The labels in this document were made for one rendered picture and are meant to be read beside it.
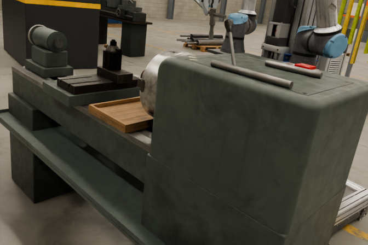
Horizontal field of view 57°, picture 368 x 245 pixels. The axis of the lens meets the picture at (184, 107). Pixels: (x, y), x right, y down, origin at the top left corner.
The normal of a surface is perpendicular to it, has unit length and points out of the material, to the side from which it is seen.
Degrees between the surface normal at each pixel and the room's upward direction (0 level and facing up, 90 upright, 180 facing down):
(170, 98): 90
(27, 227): 0
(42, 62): 90
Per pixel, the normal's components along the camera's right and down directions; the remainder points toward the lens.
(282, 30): 0.60, 0.32
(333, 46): 0.40, 0.44
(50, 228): 0.12, -0.94
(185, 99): -0.70, 0.15
